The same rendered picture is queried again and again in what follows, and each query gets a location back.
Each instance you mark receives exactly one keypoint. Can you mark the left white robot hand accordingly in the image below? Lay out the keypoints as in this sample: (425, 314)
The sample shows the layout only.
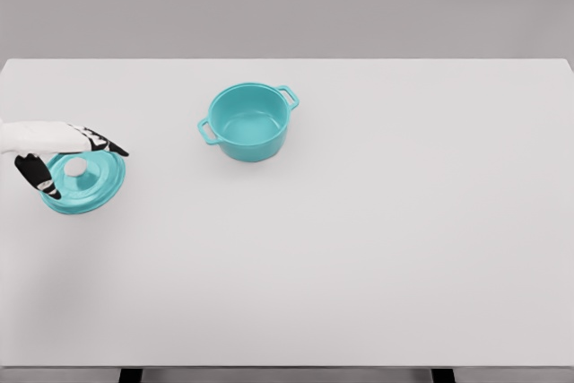
(49, 137)

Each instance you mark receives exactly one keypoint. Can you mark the teal pot lid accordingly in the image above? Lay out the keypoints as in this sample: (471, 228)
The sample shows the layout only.
(92, 181)

